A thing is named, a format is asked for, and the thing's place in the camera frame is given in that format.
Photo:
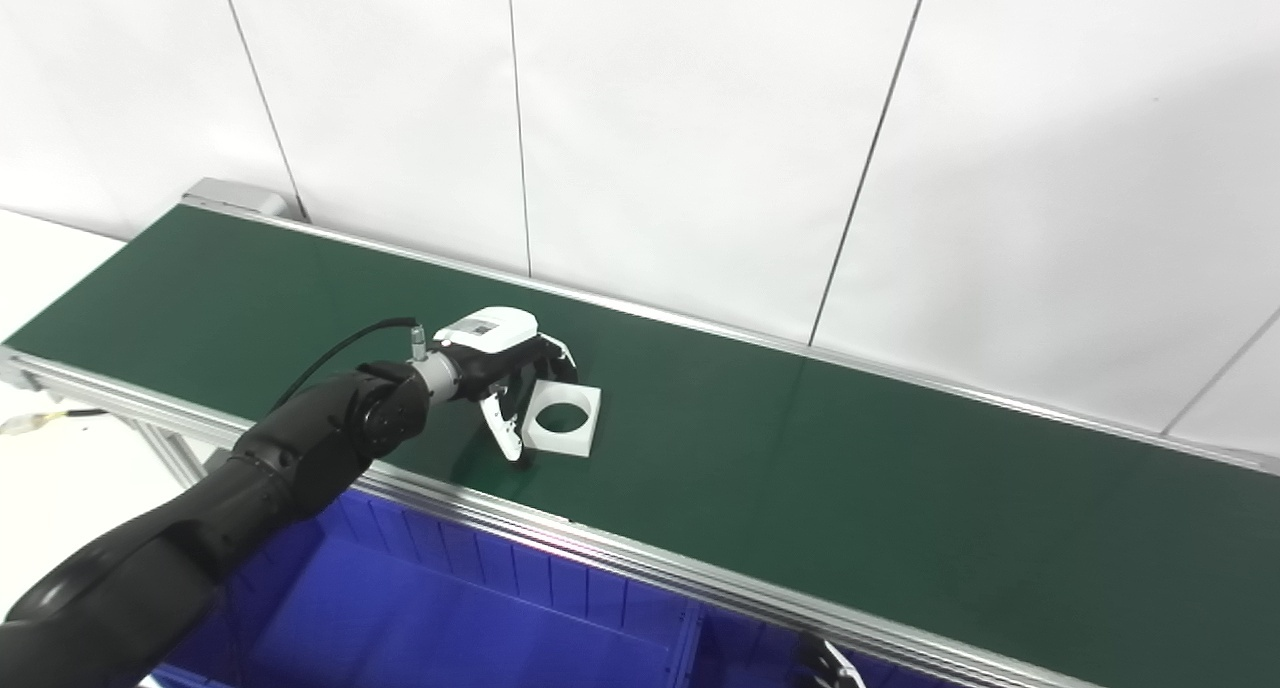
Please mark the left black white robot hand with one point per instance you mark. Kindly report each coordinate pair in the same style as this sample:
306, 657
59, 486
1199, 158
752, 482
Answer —
495, 343

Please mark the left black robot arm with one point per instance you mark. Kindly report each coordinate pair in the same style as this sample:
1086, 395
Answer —
200, 528

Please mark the white square part with hole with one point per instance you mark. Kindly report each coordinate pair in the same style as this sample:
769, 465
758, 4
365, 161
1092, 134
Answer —
582, 438

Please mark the green conveyor belt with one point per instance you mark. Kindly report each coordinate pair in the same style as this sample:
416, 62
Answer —
600, 546
850, 488

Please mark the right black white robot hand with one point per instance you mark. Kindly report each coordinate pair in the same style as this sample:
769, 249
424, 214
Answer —
825, 668

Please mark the large blue plastic bin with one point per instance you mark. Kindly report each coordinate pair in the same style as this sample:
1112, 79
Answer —
740, 658
450, 628

